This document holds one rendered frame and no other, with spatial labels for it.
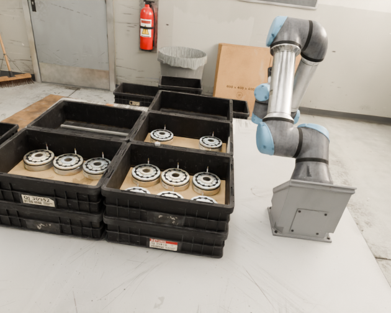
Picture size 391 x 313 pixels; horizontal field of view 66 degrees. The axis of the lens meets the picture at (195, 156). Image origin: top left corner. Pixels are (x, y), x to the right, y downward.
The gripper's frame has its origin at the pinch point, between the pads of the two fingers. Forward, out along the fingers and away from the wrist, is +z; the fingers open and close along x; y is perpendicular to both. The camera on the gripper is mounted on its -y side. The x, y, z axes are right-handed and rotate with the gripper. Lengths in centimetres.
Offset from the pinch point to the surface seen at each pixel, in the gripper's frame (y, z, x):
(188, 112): 1, -30, -45
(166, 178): 21, -91, -21
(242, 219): 46, -73, -5
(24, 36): -148, 68, -319
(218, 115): 7.7, -21.9, -31.8
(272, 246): 54, -79, 6
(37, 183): 8, -125, -39
